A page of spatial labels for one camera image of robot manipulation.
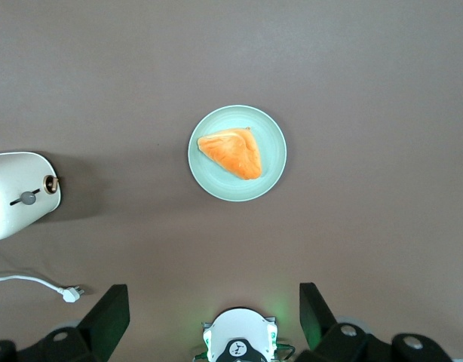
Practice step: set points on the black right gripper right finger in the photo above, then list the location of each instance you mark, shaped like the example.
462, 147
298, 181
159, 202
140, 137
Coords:
322, 332

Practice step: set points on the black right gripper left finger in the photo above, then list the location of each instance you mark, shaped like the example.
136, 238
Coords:
95, 332

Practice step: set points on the grey toaster lever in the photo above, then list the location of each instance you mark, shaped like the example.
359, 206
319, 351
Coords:
28, 198

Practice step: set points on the bronze toaster dial knob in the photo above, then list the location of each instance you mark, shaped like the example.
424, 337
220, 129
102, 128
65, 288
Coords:
49, 184

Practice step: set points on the cream white toaster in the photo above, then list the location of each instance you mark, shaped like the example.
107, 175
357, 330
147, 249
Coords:
13, 173

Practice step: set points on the pale green round plate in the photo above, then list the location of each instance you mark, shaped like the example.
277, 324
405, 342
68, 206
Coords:
224, 188

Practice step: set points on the triangular toasted bread slice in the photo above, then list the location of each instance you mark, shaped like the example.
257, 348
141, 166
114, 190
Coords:
235, 152

